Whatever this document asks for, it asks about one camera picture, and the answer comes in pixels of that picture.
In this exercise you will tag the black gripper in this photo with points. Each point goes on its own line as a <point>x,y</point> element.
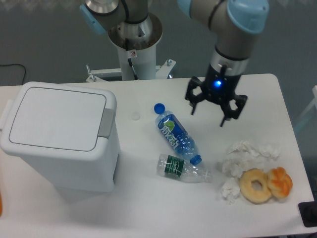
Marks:
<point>218,88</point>

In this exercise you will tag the white plastic trash can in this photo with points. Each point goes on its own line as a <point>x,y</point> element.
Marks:
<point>66,133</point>

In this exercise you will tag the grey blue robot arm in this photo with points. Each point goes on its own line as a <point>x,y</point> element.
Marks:
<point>237,24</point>

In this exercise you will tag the blue labelled water bottle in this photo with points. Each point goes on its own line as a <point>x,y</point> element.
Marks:
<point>179,139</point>

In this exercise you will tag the loose blue bottle cap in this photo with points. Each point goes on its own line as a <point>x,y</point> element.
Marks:
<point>159,108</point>

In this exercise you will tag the large crumpled white tissue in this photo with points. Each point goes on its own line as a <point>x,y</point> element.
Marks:
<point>244,155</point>

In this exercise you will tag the clear green labelled bottle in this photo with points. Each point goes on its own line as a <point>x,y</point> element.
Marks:
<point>179,169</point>

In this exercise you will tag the white bottle cap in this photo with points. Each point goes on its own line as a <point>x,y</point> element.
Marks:
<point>135,116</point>

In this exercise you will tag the small crumpled white tissue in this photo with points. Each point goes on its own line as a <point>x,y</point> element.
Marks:
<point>230,190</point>

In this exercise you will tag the orange glazed bread roll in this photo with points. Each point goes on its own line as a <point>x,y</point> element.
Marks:
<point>279,182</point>

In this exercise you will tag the black device at edge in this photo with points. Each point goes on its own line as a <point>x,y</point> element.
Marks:
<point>308,212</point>

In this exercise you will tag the orange object at edge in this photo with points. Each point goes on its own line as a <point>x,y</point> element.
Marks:
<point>1,205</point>

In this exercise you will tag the white metal base frame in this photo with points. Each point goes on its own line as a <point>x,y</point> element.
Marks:
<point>139,71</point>

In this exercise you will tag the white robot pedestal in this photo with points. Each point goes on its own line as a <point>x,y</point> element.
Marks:
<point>136,43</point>

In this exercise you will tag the plain ring doughnut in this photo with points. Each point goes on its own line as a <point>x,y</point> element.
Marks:
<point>253,186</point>

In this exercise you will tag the white frame at right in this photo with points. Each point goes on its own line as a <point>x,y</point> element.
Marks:
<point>307,114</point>

